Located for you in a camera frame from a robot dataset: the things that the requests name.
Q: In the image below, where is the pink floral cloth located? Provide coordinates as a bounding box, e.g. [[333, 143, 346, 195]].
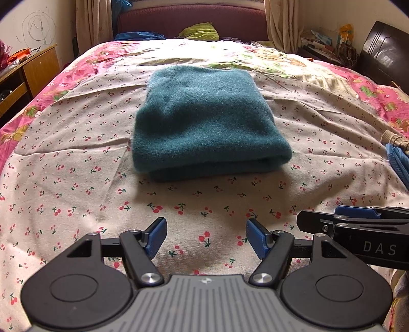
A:
[[0, 40, 12, 69]]

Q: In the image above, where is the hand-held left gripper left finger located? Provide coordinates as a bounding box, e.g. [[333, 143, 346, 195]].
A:
[[65, 217, 168, 286]]

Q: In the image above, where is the patterned handbag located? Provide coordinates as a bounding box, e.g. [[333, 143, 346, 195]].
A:
[[335, 43, 358, 66]]

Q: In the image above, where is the teal knit sweater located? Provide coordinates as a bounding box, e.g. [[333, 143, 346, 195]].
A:
[[132, 67, 293, 183]]

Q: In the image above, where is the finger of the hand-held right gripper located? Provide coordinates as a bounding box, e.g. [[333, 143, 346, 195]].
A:
[[297, 210, 409, 235], [335, 205, 409, 219]]

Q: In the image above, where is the blue plastic bag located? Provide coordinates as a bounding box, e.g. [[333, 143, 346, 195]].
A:
[[111, 0, 133, 15]]

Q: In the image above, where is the blue striped cloth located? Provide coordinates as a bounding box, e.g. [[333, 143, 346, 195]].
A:
[[385, 143, 409, 193]]

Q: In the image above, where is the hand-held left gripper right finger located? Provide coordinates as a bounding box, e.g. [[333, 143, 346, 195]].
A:
[[245, 218, 347, 286]]

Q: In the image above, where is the orange plastic bag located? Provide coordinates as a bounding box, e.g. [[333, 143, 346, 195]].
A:
[[8, 48, 33, 62]]

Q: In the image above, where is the straw whisk broom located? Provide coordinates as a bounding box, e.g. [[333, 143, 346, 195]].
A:
[[381, 130, 409, 147]]

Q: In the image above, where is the cherry print bed sheet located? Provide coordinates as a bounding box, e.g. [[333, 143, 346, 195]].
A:
[[0, 40, 409, 332]]

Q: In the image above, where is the wooden side cabinet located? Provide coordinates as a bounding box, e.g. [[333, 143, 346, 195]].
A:
[[0, 45, 61, 126]]

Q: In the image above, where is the beige curtain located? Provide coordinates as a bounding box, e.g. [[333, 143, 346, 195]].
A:
[[265, 0, 305, 54], [75, 0, 115, 58]]

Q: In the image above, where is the dark wooden board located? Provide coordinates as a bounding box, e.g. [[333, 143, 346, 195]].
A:
[[356, 21, 409, 94]]

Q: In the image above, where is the yellow bag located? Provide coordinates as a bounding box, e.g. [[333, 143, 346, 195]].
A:
[[339, 24, 354, 45]]

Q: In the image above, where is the pile of books and papers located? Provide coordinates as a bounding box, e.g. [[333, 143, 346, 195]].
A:
[[300, 30, 337, 56]]

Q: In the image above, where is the green pillow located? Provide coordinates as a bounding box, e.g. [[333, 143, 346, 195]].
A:
[[178, 22, 221, 42]]

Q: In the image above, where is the maroon padded headboard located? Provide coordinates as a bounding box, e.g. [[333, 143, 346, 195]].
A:
[[118, 4, 268, 41]]

